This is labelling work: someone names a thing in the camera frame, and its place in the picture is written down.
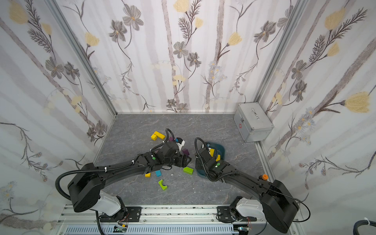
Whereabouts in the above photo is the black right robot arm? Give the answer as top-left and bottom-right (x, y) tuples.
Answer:
(195, 148), (299, 234)

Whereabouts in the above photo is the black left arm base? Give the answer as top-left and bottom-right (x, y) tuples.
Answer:
(99, 196), (142, 223)

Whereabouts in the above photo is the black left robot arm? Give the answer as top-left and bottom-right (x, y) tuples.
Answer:
(68, 142), (192, 212)

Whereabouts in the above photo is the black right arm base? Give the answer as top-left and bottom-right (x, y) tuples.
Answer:
(216, 196), (257, 223)

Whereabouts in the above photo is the purple triangular block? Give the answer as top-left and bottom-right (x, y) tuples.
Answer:
(183, 149), (190, 156)

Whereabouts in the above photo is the green rectangular block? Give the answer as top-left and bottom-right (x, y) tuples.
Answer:
(183, 166), (194, 175)

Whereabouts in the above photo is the teal plastic bin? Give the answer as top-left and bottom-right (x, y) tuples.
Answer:
(195, 142), (225, 178)

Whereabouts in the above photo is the large teal flat block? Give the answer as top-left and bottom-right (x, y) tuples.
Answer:
(155, 170), (162, 177)

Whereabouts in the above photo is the green arch block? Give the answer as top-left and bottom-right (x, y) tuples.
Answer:
(158, 179), (168, 191)

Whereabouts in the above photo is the silver aluminium first aid case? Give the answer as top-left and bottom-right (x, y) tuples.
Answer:
(234, 102), (274, 143)

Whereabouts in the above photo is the brown bottle orange cap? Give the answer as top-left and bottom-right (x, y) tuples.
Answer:
(261, 174), (269, 181)

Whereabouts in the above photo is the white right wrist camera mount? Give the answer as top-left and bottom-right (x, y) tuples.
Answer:
(175, 137), (185, 151)

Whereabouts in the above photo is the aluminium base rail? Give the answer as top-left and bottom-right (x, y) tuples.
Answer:
(54, 204), (306, 235)

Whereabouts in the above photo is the white cable tray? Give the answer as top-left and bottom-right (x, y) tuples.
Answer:
(64, 224), (240, 235)

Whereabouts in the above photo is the black corrugated cable conduit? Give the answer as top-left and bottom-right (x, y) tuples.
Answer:
(55, 160), (136, 202)

